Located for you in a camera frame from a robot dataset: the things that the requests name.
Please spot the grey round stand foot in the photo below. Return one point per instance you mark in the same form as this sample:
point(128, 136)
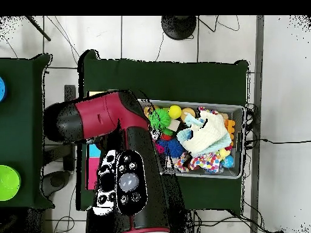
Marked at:
point(57, 182)

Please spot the pink spiky rubber ball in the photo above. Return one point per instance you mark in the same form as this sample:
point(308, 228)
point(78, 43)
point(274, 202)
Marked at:
point(160, 148)

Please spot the tan orange ball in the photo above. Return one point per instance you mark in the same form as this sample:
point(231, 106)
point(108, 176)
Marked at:
point(188, 112)

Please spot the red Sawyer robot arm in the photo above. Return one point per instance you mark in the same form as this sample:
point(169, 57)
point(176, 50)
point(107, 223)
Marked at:
point(102, 116)

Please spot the blue spiky rubber ball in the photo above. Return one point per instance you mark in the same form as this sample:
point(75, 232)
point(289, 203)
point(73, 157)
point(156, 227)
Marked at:
point(174, 147)

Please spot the wooden box with three holes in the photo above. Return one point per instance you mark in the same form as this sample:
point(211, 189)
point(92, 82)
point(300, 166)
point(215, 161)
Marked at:
point(93, 167)

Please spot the green cloth side table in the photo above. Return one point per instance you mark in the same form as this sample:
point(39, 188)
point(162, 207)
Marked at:
point(24, 121)

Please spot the black panel stand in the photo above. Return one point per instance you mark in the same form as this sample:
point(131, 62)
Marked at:
point(69, 92)

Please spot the small blue yellow ball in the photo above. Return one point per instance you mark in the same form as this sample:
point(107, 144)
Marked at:
point(228, 160)

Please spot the green round bowl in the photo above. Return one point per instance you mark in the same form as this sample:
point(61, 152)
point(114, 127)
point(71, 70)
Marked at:
point(8, 183)

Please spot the blue round object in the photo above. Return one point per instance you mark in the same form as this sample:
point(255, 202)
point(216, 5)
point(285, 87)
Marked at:
point(2, 89)

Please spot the small wooden block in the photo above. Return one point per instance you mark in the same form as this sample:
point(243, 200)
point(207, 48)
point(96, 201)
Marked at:
point(173, 125)
point(171, 164)

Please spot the mint green cloth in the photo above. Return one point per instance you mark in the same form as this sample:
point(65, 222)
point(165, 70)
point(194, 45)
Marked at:
point(227, 143)

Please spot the large colourful dotted cloth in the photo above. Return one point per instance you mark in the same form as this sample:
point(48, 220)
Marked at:
point(206, 162)

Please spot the shallow clear mesh bin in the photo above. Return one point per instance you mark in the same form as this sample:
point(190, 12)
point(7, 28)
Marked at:
point(239, 110)

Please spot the green spiky rubber ball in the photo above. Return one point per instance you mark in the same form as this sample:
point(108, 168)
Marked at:
point(159, 119)

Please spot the small orange plastic toy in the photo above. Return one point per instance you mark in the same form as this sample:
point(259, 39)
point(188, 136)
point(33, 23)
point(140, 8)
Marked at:
point(231, 127)

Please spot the dark green table cloth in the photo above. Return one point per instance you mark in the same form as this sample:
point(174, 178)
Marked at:
point(170, 77)

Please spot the black round stand base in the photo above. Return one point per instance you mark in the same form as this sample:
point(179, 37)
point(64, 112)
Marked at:
point(179, 26)

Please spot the black pole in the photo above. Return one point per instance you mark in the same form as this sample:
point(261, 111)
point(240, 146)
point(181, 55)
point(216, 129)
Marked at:
point(39, 29)

